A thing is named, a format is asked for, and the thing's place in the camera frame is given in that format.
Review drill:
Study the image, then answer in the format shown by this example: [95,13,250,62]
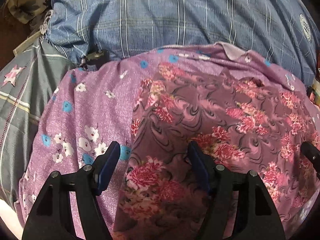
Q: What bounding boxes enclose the grey plaid star blanket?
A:
[1,38,75,207]

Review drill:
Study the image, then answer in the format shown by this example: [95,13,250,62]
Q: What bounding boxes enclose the blue plaid bed cover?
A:
[46,0,319,86]

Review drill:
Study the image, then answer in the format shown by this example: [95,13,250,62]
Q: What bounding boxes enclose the small black object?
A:
[80,50,110,71]

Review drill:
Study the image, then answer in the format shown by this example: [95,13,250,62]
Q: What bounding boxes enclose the purple floral bed sheet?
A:
[15,42,309,233]

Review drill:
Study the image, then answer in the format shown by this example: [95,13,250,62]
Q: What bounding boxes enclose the mauve pink floral garment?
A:
[112,63,319,239]

